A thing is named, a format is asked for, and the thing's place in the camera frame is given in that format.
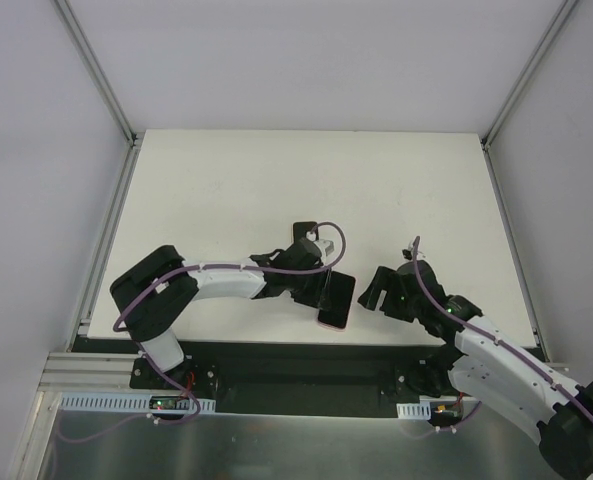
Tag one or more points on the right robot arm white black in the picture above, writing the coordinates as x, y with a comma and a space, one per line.
476, 359

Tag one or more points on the right aluminium frame post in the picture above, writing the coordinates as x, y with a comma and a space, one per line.
543, 47

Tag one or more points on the pink phone case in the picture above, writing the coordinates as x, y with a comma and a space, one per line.
333, 326

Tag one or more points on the purple smartphone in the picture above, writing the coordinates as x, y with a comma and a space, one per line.
337, 300

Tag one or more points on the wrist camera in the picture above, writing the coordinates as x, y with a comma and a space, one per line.
325, 247
413, 252

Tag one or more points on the phone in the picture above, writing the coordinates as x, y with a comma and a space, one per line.
305, 233

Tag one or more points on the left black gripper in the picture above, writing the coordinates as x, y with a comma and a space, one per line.
319, 291

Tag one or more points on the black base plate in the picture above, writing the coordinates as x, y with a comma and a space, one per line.
315, 380

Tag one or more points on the aluminium frame post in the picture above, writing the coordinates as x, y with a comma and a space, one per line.
543, 47
89, 59

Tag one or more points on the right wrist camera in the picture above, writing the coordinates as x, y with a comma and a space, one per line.
413, 252

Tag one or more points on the right white cable duct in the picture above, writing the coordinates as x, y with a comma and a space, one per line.
419, 411

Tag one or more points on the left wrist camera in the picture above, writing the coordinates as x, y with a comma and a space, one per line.
325, 247

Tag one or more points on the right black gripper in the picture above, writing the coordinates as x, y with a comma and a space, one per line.
391, 298

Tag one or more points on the white cable duct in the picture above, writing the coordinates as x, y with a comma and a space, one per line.
419, 411
134, 403

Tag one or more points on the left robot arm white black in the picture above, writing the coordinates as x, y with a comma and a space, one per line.
152, 294

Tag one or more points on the front aluminium rail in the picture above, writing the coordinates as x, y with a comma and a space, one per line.
87, 372

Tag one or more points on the left white cable duct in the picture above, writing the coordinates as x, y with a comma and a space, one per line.
134, 403

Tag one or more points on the left aluminium frame post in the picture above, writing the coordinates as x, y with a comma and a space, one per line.
89, 59

